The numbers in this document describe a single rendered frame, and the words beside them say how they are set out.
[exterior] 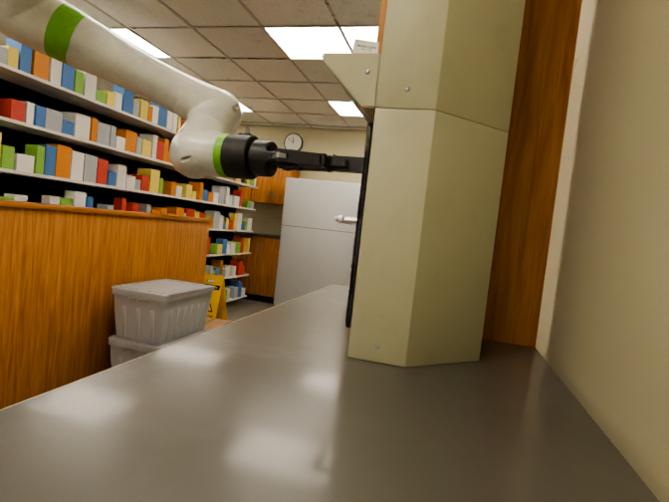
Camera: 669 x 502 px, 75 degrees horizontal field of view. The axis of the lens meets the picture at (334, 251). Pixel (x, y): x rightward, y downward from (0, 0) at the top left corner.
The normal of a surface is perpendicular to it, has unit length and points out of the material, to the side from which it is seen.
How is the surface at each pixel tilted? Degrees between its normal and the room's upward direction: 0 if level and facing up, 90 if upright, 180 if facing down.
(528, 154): 90
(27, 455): 0
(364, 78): 90
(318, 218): 90
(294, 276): 90
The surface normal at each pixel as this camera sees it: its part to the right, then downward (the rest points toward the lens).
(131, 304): -0.26, 0.11
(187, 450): 0.11, -0.99
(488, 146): 0.50, 0.10
